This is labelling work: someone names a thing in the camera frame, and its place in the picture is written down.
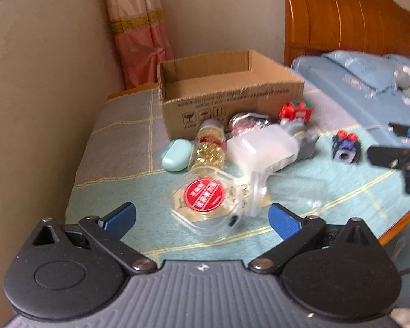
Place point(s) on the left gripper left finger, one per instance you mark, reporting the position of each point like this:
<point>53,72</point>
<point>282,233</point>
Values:
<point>106,233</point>

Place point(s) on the white plastic bottle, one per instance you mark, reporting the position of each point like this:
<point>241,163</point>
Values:
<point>266,150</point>

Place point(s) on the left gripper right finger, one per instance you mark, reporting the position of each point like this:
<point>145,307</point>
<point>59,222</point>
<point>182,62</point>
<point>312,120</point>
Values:
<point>298,234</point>

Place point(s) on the blue bed sheet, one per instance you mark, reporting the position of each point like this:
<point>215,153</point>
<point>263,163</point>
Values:
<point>368,107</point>

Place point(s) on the dark blue toy block car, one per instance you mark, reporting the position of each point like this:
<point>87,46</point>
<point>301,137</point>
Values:
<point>346,147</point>

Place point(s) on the wooden headboard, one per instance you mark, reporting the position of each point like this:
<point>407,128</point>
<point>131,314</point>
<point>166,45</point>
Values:
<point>314,27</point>

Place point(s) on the cardboard box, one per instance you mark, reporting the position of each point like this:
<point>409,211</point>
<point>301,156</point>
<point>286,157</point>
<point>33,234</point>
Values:
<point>218,85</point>

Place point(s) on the mint green oval case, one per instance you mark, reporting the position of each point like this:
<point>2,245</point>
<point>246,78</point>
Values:
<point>176,156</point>

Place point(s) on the clear round red-label container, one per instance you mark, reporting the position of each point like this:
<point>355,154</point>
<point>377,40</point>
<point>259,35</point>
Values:
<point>209,202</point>

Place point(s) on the golden capsule bottle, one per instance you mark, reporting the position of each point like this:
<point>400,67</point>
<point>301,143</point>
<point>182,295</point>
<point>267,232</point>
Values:
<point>209,149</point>

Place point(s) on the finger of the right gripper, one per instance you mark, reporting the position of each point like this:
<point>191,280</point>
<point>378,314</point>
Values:
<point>400,130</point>
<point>388,157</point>

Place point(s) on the blue pillow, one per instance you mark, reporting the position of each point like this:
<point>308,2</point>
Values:
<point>376,72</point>

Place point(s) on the grey rhino toy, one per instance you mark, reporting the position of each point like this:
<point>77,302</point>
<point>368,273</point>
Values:
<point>305,136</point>

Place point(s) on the red toy train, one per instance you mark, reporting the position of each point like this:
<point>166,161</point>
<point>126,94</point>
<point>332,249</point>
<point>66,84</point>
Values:
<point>296,110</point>

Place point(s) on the pink curtain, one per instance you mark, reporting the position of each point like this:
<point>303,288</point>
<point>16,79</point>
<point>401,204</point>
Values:
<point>141,39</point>

